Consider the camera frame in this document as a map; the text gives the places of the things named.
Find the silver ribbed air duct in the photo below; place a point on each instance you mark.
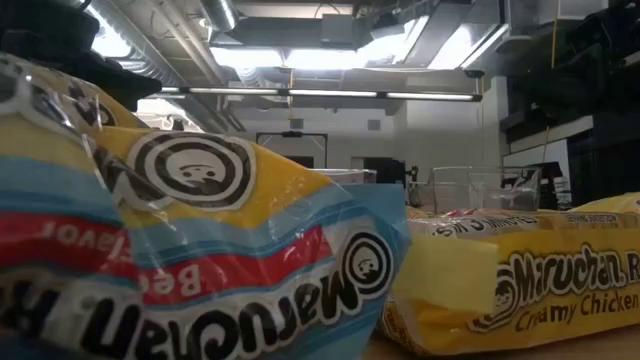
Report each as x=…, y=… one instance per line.
x=155, y=67

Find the grey wall vent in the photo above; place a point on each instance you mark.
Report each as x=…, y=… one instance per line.
x=296, y=123
x=374, y=125

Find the blue Maruchan ramen pack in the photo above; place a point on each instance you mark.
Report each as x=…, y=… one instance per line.
x=225, y=260

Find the yellow Maruchan ramen pack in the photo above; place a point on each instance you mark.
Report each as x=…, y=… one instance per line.
x=615, y=204
x=550, y=300

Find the black machine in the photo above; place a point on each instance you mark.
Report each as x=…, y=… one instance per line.
x=385, y=170

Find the clear plastic bin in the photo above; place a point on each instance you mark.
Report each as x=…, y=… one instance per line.
x=480, y=190
x=350, y=176

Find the silver round air duct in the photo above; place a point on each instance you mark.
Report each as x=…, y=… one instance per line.
x=220, y=12

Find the grey rectangular air duct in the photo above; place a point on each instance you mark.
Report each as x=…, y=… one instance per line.
x=280, y=32

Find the long linear ceiling light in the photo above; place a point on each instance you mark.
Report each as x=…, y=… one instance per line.
x=325, y=93

